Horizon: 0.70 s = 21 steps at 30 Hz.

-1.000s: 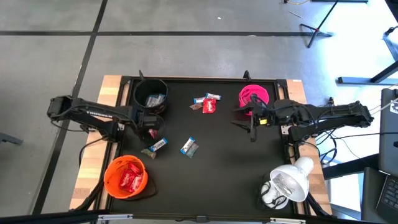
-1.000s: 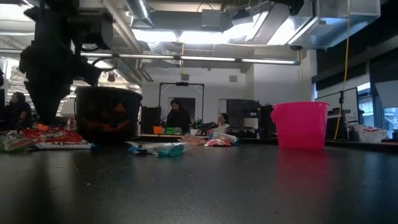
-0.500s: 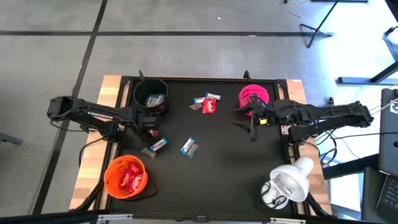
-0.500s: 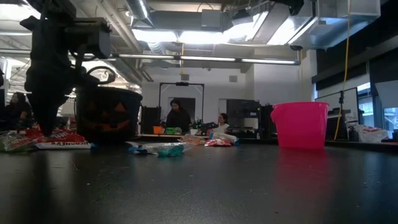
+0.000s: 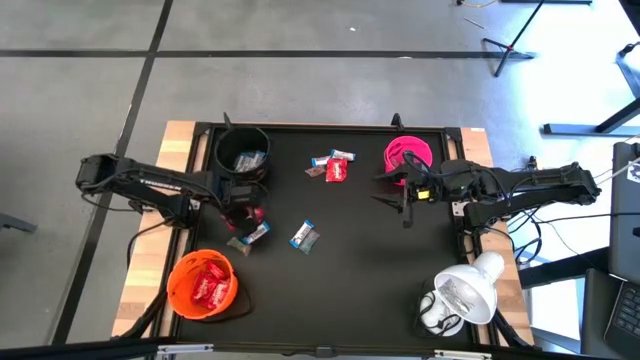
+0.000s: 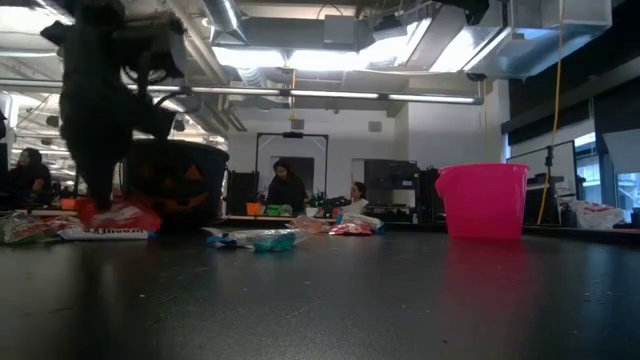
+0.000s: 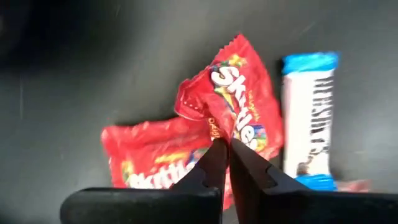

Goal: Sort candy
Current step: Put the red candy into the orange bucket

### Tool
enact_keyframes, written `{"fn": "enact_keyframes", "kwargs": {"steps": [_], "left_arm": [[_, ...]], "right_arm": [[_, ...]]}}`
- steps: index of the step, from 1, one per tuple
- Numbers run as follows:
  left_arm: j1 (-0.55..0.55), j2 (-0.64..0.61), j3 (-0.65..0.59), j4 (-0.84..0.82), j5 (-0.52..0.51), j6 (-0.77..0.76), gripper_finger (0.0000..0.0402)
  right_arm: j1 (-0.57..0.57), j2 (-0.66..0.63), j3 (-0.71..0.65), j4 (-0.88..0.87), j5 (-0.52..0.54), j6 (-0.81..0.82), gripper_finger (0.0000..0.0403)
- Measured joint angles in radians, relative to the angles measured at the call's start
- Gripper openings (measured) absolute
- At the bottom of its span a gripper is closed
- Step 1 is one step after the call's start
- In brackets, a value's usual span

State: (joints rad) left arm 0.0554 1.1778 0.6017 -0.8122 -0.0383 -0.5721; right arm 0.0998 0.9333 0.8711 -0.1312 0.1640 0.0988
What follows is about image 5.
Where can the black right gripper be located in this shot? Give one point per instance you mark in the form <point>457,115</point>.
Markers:
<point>440,182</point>

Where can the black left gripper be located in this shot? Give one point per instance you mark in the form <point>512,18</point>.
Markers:
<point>242,194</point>

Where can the white blue Hershey's bar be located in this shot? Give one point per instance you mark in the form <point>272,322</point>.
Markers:
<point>242,162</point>
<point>343,154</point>
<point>301,233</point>
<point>256,232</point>
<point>320,160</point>
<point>252,160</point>
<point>261,158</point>

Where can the green clear-wrapped candy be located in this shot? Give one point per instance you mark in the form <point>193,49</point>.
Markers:
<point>240,246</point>

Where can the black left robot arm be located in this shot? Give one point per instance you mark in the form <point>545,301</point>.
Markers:
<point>155,184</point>

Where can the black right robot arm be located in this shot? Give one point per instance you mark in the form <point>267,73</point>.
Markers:
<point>530,180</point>

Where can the pink plastic bucket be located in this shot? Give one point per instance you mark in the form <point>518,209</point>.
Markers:
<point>400,147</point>

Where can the black jack-o-lantern bucket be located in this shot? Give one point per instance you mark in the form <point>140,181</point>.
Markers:
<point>230,145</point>

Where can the orange pumpkin bucket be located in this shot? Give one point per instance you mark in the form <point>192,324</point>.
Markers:
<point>180,290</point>

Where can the white desk lamp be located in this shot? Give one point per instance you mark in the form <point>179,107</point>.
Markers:
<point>470,295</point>

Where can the small black plug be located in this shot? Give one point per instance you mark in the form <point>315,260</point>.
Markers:
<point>532,163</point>

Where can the black tripod stand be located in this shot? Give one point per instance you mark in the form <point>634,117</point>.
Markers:
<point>509,48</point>

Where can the black side desk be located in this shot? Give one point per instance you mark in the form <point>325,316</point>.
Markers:
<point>590,129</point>

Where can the grey furniture foot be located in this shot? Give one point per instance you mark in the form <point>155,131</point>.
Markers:
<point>17,223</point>

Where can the grey computer monitor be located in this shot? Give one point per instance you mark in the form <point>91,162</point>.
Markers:
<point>625,215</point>

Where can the dark office desk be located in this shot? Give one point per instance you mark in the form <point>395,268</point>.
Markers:
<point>595,310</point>

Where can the black keyboard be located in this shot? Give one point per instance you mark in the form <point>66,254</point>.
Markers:
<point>627,312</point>

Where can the office chair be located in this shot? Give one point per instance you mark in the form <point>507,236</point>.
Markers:
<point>626,50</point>

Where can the black aluminium rig frame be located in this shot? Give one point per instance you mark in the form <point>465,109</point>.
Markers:
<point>176,237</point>

